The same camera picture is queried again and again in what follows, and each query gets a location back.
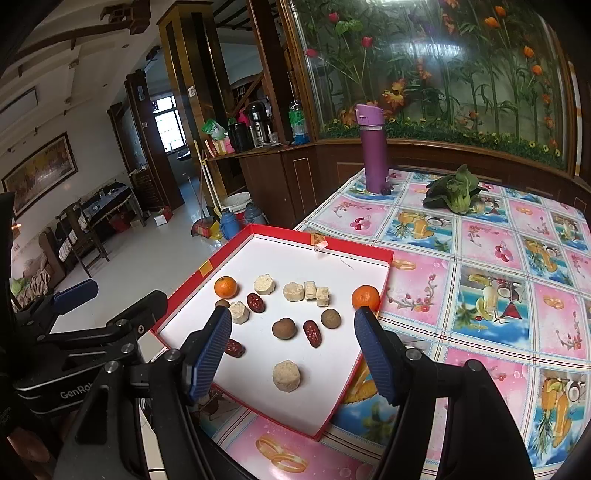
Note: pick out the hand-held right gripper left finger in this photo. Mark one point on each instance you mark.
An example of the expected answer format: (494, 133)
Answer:
(210, 364)

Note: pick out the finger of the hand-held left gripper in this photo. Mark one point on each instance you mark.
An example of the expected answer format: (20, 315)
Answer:
(143, 311)
(76, 293)

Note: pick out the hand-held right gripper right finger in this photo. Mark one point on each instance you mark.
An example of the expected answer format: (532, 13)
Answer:
(378, 357)

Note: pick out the red date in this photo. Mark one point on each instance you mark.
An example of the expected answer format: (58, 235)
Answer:
(234, 348)
(312, 333)
(255, 302)

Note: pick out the brown longan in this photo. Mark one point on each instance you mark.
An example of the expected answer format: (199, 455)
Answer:
(222, 304)
(330, 318)
(282, 328)

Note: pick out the orange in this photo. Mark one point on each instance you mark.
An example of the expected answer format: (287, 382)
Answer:
(226, 286)
(365, 297)

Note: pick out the large hexagonal pale cane piece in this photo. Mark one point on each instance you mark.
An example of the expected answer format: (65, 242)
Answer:
(286, 376)

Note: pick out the small cut pale cane piece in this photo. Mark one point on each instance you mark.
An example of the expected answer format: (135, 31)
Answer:
(323, 296)
(310, 290)

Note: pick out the red box tray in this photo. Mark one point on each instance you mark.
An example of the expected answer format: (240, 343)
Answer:
(323, 263)

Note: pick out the wooden chair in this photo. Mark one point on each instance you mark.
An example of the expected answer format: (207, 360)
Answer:
(81, 235)

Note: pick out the dark side table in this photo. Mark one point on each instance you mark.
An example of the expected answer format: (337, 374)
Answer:
(111, 203)

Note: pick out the white cardboard box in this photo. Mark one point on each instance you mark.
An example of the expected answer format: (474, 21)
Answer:
(161, 216)

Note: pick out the red dustpan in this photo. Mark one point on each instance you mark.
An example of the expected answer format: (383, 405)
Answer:
(203, 228)

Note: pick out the blue thermos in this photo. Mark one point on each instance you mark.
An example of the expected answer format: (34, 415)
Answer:
(229, 224)

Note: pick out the fruit print tablecloth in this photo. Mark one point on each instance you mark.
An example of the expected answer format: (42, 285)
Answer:
(485, 277)

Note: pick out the white bucket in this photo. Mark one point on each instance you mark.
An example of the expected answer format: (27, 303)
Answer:
(238, 202)

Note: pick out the grey thermos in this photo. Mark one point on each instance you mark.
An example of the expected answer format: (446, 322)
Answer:
(254, 214)

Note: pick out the green bok choy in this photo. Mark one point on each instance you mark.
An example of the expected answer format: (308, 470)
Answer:
(455, 194)

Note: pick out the pink containers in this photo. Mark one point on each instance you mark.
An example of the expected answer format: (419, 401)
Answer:
(219, 146)

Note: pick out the wooden cabinet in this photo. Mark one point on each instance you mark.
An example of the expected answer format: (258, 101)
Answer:
(286, 180)

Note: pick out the green bag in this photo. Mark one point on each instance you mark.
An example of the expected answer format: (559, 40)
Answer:
(213, 129)

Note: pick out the black kettle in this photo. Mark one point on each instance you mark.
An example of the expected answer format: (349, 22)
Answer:
(240, 136)

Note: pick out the purple water bottle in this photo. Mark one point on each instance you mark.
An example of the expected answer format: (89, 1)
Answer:
(374, 152)

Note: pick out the steel thermos pot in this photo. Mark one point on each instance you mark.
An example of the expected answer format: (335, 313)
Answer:
(256, 122)

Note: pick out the clear plastic bottle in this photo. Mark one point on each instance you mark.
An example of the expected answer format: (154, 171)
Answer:
(298, 122)

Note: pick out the flower glass partition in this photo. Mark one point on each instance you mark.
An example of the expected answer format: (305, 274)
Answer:
(438, 69)

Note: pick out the framed wall painting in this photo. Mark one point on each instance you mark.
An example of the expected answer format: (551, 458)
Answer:
(41, 168)

